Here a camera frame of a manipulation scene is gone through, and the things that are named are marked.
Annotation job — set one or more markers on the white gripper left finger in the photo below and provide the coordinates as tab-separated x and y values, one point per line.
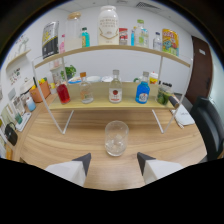
68	170

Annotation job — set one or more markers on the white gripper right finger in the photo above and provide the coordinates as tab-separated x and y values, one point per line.
158	168

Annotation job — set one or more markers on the light blue cup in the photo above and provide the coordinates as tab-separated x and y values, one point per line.
30	105

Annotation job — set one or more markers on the clear drinking glass with ice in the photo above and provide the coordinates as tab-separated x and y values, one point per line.
116	141

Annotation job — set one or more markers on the white notebook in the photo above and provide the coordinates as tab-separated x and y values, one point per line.
184	117

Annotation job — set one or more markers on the black handbag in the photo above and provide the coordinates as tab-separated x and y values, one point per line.
11	135

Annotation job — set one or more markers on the black chair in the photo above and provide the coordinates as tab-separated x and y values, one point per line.
208	123

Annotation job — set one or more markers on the white-framed wooden shelf rack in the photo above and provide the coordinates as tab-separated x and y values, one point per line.
100	102

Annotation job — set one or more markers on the red liquid glass bottle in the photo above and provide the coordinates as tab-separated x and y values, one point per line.
63	94

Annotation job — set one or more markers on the blue liquid bottle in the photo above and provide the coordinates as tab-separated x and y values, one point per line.
142	93

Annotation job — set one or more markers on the clear bottle with orange cap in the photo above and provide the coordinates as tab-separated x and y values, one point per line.
86	93

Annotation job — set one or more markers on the orange pot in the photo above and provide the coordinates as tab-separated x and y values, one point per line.
40	93

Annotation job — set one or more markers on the green plant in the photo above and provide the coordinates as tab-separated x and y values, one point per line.
70	71

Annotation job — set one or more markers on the brown door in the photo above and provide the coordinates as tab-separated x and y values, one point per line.
200	73

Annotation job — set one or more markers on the small pink bottle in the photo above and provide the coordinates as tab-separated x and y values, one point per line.
62	46

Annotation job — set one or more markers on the small clear bottle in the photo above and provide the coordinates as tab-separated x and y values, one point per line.
157	42

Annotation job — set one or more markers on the black and yellow bag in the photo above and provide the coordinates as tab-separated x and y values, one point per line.
50	41

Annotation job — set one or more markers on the teal liquid bottle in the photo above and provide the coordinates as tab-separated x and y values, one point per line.
85	39

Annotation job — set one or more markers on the small blue bottle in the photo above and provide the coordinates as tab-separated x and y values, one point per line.
133	38

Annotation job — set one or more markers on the clear bottle with green label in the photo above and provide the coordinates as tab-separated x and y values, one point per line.
142	36

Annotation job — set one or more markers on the red and white can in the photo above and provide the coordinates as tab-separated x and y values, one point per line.
123	36

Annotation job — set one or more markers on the glass jar with cork lid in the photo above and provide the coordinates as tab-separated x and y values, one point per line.
73	33

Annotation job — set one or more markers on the large white milk bottle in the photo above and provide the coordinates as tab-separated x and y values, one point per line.
108	28

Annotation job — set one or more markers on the wooden wall shelf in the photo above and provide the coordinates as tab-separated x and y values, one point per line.
18	59

